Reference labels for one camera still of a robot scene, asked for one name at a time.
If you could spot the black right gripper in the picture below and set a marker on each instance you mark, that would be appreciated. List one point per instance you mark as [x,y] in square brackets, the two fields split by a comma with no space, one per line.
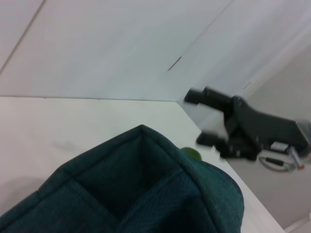
[262,128]

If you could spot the green cucumber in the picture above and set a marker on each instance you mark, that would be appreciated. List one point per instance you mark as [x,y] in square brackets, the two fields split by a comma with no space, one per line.
[192,153]

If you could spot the dark teal lunch bag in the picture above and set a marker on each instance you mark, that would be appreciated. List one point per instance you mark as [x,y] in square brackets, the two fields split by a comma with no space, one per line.
[133,189]

